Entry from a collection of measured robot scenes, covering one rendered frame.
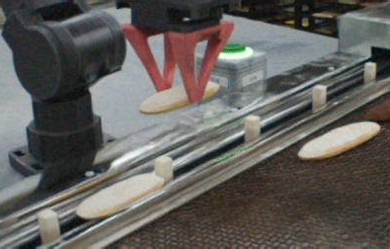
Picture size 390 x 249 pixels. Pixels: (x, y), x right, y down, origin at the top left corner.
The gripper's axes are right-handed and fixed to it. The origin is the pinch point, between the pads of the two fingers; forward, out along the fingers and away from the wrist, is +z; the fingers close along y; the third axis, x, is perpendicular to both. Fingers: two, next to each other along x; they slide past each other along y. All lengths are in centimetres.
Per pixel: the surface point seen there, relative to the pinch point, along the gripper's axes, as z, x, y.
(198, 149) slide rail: 8.2, 4.6, -2.0
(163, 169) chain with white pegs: 6.9, -3.2, 0.5
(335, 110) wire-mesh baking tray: 3.7, 12.8, 9.4
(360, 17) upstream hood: 1.2, 46.5, -5.8
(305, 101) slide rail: 8.2, 24.5, -1.6
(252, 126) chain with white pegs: 7.0, 10.8, 0.4
